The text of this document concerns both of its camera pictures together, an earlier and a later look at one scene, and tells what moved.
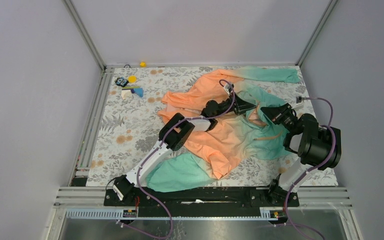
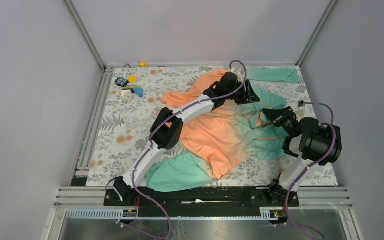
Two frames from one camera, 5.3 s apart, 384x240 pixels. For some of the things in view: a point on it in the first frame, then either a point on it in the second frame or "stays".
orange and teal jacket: (241, 132) stays
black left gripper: (240, 106) -> (247, 96)
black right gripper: (276, 114) stays
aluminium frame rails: (94, 197) stays
